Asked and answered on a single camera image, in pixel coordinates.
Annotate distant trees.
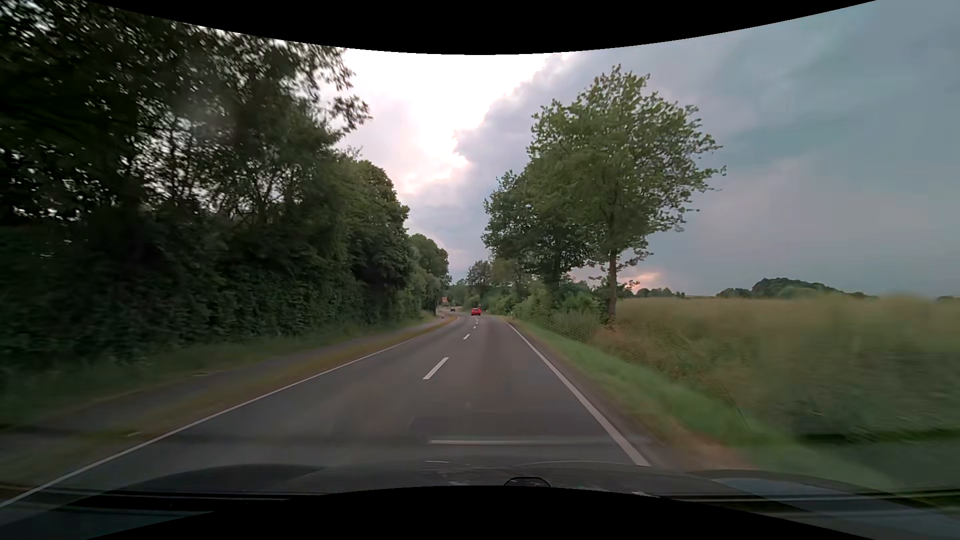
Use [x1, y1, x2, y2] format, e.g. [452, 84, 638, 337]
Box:
[448, 258, 526, 310]

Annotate wood of dark trees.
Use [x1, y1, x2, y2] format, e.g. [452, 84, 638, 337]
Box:
[0, 0, 453, 369]

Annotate grass strip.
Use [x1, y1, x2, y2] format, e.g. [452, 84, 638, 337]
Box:
[0, 318, 459, 496]

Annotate grey asphalt road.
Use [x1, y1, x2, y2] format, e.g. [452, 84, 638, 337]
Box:
[0, 314, 654, 511]

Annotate distant wooded hill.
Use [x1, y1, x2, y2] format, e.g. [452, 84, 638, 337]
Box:
[716, 276, 871, 300]

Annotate grass bank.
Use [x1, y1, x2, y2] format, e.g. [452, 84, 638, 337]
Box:
[0, 315, 444, 425]

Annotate tall grass field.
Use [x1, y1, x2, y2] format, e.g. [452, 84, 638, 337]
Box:
[592, 294, 960, 444]

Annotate tall green tree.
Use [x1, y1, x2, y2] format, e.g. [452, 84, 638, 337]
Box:
[528, 64, 727, 322]

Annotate road markings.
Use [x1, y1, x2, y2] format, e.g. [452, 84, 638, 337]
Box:
[0, 315, 652, 511]

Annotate car's own bonnet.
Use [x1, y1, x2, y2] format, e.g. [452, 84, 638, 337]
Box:
[0, 461, 960, 540]

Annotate green bushes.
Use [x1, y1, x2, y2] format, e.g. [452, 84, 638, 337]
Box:
[487, 281, 612, 342]

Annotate grass verge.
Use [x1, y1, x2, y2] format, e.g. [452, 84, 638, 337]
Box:
[510, 318, 901, 489]

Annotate grey cycle path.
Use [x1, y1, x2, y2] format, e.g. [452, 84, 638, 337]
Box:
[0, 318, 451, 459]

